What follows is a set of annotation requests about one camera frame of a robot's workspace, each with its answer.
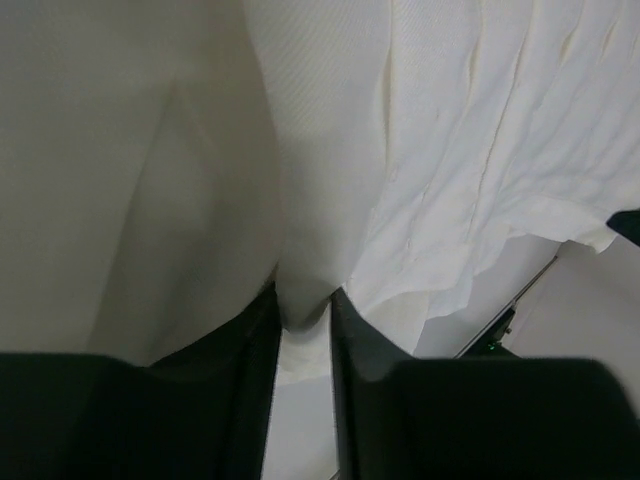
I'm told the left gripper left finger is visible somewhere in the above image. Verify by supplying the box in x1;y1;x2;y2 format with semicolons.
1;287;281;479

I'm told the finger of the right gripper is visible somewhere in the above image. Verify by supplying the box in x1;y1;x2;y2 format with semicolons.
606;209;640;235

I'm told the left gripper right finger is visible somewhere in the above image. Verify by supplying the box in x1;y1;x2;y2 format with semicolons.
330;290;639;479

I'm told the white pleated skirt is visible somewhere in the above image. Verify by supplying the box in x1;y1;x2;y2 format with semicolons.
1;1;639;365

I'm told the aluminium table frame rail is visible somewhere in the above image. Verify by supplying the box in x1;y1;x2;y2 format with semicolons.
455;255;558;359

